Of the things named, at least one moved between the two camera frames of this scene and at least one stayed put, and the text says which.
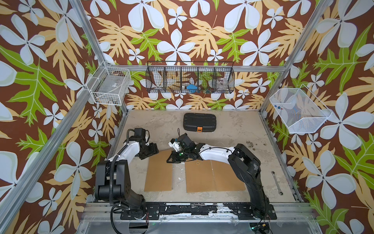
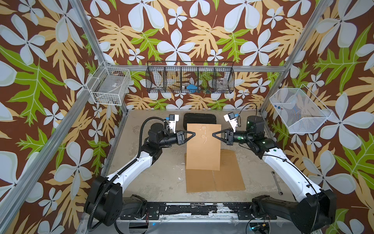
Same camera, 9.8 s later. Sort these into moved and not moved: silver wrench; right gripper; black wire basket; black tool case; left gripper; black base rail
Moved: left gripper; right gripper
Not moved: black tool case; silver wrench; black base rail; black wire basket
